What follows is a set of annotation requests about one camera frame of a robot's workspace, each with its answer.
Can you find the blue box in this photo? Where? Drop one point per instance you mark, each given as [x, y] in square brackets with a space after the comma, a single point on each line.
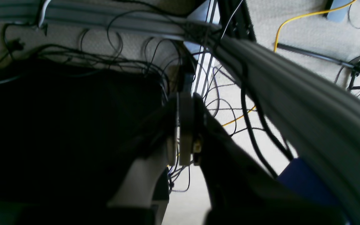
[302, 180]

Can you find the grey aluminium frame rail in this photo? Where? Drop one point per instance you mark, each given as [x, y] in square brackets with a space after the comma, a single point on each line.
[67, 134]

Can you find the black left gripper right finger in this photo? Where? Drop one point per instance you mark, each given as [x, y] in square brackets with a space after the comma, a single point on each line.
[240, 191]

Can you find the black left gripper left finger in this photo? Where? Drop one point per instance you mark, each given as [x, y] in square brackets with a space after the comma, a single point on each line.
[155, 149]

